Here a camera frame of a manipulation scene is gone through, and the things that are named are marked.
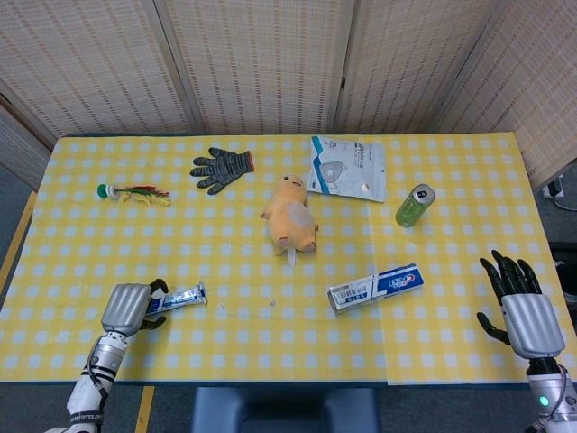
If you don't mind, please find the yellow plush toy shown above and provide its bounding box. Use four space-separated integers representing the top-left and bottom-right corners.
259 173 320 268

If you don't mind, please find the grey knit work glove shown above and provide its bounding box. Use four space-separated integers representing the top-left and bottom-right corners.
188 147 256 196

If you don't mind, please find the white power strip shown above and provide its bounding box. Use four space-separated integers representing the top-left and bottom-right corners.
543 174 567 200

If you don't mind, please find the green drink can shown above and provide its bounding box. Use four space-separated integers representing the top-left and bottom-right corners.
395 183 436 228

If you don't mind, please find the yellow white checked tablecloth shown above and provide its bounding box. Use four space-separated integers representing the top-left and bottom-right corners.
0 134 389 384
360 133 577 387

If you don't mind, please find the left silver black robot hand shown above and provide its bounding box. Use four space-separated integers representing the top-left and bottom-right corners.
99 278 170 338

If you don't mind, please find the white face mask package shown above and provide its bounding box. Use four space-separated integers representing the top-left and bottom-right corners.
306 134 388 203

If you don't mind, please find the woven folding screen panel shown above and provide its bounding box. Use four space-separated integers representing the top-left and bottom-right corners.
335 0 501 135
0 0 199 137
0 92 53 193
439 0 577 189
155 0 356 135

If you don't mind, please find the blue white toothpaste tube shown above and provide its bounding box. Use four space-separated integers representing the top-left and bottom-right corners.
146 281 209 315

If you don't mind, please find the feather shuttlecock green base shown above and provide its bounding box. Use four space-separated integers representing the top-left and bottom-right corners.
96 182 172 207

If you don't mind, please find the black object beside table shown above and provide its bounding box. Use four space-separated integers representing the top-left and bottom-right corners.
550 242 577 308

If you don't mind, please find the blue white toothpaste box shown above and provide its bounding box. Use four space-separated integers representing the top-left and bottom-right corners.
326 263 426 317

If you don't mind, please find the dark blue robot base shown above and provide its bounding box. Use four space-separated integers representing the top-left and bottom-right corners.
191 386 382 433

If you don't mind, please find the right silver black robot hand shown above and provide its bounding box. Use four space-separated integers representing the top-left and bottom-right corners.
476 250 567 361

